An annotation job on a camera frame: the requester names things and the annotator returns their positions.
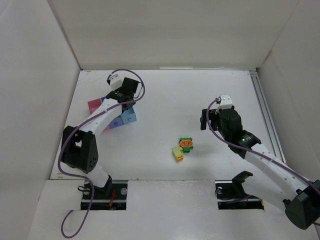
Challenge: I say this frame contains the orange flower oval lego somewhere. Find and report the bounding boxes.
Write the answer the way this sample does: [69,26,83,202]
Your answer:
[179,138,193,148]

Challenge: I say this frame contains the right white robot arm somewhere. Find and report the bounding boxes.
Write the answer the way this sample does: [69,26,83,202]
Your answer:
[200,105,320,230]

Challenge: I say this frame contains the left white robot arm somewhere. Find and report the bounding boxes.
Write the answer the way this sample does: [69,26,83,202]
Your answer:
[59,74,139,189]

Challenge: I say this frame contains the dark blue drawer bin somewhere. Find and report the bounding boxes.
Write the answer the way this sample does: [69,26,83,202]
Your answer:
[100,97,124,131]

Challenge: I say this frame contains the pink drawer bin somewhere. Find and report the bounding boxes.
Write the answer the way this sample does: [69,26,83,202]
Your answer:
[85,97,115,135]

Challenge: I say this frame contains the white strip back edge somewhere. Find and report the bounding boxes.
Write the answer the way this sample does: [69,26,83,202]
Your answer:
[158,67,226,71]

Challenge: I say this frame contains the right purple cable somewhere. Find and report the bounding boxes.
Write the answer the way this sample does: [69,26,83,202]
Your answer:
[206,97,320,226]

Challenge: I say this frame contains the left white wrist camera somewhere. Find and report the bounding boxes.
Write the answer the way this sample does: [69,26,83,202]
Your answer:
[107,74,123,91]

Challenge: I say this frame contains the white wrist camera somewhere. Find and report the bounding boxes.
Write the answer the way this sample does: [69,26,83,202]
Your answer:
[216,94,233,110]
[107,74,123,91]

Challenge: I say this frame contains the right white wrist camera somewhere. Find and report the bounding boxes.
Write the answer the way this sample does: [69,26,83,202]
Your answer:
[216,94,233,110]

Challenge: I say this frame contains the aluminium rail right edge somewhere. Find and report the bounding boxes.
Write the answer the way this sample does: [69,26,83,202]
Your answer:
[249,69,287,164]

